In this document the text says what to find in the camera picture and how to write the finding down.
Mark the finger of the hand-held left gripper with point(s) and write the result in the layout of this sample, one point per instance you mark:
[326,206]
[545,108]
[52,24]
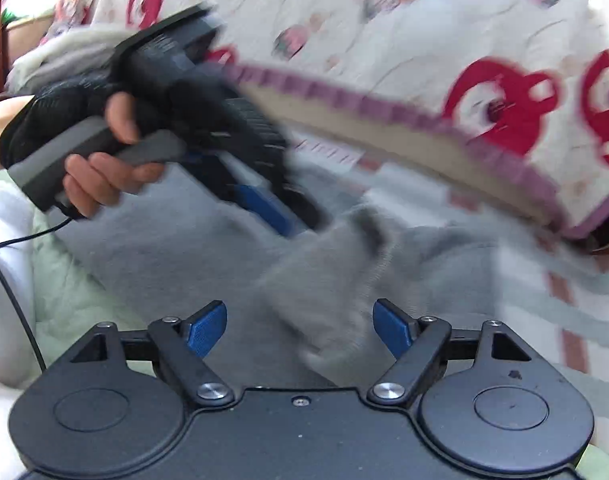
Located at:
[267,212]
[307,207]

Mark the grey fleece garment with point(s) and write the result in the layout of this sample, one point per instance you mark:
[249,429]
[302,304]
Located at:
[184,270]

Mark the light grey folded garment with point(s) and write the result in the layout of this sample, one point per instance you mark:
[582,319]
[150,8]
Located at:
[64,67]

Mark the white quilt with red bears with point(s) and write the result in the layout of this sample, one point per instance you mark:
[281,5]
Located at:
[384,35]

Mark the light green cloth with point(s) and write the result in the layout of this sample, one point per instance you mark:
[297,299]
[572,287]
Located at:
[69,300]

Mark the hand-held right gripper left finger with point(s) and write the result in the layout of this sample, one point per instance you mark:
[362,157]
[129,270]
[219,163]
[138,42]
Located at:
[207,330]

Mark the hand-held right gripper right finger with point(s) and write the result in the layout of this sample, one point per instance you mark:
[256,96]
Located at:
[392,330]

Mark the person's left hand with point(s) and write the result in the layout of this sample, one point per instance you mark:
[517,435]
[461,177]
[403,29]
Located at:
[104,180]

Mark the white cloth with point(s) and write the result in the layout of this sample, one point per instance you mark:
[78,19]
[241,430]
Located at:
[4,340]

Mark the pink and blue checked bedsheet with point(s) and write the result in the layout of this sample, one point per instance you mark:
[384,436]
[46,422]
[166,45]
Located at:
[559,300]

